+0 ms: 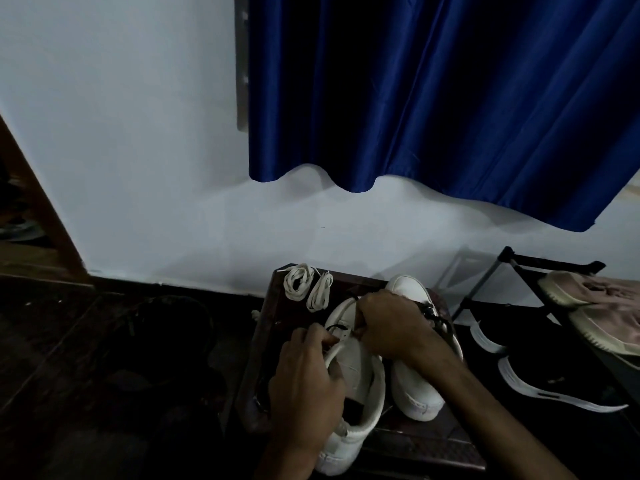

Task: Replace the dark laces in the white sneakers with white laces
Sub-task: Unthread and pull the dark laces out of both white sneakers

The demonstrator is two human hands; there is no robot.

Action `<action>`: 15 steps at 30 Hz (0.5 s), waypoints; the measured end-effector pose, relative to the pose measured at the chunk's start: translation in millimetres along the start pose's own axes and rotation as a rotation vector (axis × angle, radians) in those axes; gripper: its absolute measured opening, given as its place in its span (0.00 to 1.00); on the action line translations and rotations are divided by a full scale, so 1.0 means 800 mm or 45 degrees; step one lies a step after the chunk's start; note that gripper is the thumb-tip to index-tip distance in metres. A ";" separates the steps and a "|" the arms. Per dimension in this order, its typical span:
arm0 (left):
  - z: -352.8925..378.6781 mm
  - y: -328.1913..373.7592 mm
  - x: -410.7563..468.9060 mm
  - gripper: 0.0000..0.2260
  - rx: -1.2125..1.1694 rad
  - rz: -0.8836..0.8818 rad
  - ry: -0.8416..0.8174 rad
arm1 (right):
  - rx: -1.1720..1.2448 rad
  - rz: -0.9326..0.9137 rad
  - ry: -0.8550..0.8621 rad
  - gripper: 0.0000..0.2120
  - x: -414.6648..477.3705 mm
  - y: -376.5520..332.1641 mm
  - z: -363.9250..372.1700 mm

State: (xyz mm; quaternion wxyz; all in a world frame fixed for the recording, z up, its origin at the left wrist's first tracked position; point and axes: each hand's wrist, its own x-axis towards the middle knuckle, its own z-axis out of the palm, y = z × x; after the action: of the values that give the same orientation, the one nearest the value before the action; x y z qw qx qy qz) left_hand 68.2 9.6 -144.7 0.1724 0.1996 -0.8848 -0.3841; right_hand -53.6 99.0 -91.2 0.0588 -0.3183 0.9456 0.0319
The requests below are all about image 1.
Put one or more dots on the black sneaker white sole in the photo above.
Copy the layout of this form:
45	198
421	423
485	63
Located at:
535	392
482	342

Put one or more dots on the grey slipper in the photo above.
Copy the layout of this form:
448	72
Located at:
20	232

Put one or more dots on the white shoelace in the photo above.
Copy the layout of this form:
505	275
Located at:
295	282
320	292

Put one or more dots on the brown wooden door frame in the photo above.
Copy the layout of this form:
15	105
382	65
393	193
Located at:
50	229

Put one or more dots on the pink sneaker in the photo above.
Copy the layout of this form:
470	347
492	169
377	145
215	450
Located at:
615	332
575	287

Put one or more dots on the person's right hand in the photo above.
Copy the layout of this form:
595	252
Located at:
395	324

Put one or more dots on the black shoelace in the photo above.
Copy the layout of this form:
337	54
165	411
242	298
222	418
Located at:
340	327
435	314

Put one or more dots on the person's left hand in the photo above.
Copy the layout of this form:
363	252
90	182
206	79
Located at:
305	394

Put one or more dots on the person's right forearm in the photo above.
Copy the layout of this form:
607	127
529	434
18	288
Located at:
490	419

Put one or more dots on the blue curtain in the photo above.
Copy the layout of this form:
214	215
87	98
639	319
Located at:
450	84

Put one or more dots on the dark brown plastic stool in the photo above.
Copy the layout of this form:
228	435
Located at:
280	334

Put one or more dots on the black shoe rack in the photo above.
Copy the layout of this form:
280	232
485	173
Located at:
550	267

